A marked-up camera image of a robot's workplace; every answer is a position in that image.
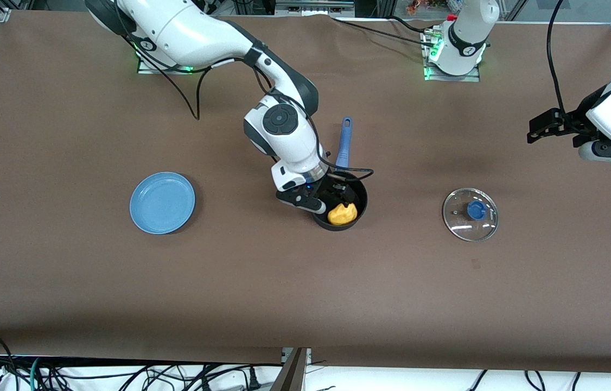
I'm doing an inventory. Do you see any yellow potato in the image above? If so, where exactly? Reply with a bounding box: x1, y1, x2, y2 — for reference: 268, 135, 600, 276
328, 202, 359, 226

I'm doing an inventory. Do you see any glass lid blue knob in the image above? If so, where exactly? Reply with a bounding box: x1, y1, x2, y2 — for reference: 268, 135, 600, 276
442, 187, 499, 242

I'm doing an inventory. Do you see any brown table cover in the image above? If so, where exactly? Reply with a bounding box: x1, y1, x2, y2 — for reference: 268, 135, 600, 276
0, 11, 611, 375

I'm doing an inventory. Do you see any blue round plate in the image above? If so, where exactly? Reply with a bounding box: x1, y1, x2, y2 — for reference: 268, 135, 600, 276
129, 172, 196, 235

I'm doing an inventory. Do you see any black pot blue handle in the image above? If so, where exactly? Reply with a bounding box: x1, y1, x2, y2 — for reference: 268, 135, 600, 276
310, 117, 370, 232

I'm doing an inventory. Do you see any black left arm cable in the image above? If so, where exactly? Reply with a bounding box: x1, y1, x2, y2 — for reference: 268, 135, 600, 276
546, 0, 568, 116

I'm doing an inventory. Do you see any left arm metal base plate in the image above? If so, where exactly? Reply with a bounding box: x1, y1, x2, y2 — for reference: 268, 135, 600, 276
423, 30, 481, 83

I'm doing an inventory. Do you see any long black base cable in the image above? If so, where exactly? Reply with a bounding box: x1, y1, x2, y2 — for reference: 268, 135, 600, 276
333, 16, 436, 48

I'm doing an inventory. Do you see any short black base cable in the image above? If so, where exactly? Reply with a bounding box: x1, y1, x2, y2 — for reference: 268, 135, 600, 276
391, 15, 432, 33

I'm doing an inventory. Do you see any aluminium frame profile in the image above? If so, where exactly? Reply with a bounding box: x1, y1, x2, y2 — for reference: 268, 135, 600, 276
276, 0, 355, 17

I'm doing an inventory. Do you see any black cable with plug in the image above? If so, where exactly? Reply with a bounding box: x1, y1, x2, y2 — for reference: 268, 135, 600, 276
197, 365, 284, 391

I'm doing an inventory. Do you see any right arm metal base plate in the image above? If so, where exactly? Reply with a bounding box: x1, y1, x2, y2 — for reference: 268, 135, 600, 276
137, 52, 194, 75

